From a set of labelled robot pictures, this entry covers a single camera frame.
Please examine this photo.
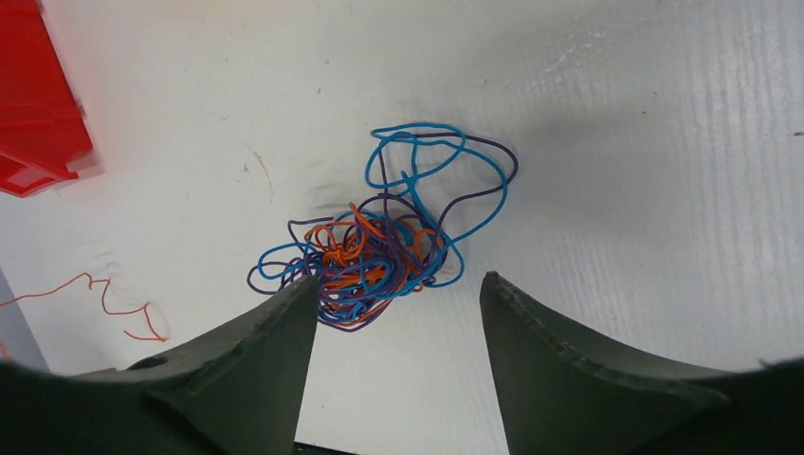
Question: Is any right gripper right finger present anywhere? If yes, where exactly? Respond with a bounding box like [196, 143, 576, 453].
[480, 272, 803, 454]

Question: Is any orange thin cable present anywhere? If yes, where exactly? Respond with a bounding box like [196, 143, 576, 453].
[0, 272, 170, 360]

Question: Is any cable bundle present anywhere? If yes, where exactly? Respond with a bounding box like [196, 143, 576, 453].
[246, 121, 521, 334]

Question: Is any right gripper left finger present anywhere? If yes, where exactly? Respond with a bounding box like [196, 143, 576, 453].
[1, 277, 319, 454]

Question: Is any red plastic bin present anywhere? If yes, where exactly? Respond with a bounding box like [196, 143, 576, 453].
[1, 1, 93, 198]

